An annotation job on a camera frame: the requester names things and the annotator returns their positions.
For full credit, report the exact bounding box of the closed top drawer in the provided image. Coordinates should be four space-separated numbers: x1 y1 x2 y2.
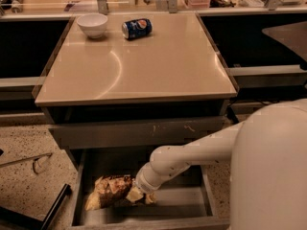
50 116 225 150

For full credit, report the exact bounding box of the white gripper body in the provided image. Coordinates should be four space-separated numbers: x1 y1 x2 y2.
135 163 164 194

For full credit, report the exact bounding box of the black chair leg left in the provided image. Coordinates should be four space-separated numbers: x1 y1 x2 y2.
0 184 72 230

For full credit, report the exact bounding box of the grey drawer cabinet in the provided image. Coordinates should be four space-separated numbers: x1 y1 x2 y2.
32 11 240 230

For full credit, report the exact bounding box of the white ceramic bowl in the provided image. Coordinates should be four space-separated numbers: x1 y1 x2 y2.
77 13 108 38

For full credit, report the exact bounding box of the open middle drawer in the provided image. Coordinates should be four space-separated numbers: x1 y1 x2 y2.
67 146 229 230

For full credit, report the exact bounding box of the brown chip bag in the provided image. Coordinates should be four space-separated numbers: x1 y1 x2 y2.
84 175 156 211

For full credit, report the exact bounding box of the blue pepsi can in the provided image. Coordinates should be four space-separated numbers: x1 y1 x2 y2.
122 18 153 40

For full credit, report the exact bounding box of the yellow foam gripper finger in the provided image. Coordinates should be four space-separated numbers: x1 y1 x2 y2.
126 186 144 203

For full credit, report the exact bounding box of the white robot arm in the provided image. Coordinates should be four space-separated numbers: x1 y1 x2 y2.
135 99 307 230

